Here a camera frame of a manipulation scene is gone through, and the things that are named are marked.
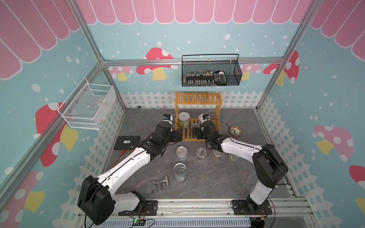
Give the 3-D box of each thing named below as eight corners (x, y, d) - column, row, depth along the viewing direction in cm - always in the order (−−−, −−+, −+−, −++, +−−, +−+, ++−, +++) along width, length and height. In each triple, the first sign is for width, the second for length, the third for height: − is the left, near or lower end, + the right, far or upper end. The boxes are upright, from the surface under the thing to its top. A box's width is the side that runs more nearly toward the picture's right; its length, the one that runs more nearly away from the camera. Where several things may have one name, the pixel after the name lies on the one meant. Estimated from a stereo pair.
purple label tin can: (176, 160, 93) (175, 156, 88) (176, 150, 98) (176, 146, 93) (187, 160, 93) (187, 156, 88) (187, 150, 98) (187, 146, 93)
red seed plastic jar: (196, 160, 93) (196, 156, 88) (195, 152, 97) (196, 147, 92) (206, 160, 93) (207, 156, 88) (205, 152, 97) (206, 147, 92)
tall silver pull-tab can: (174, 183, 84) (172, 176, 75) (175, 170, 89) (173, 162, 80) (187, 183, 84) (187, 176, 75) (187, 170, 89) (187, 162, 80)
